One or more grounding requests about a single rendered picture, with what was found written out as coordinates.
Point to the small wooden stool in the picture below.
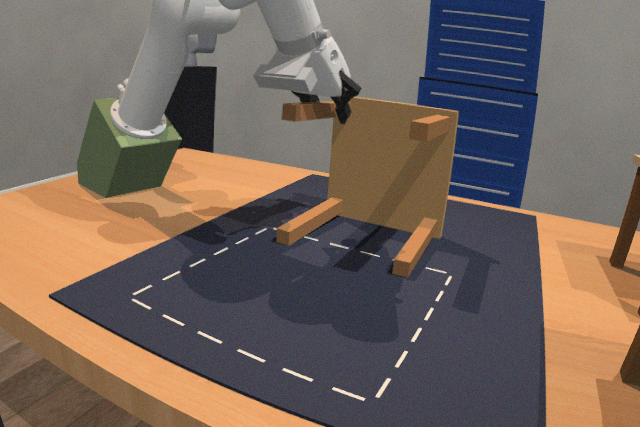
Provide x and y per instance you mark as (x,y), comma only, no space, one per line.
(382,175)

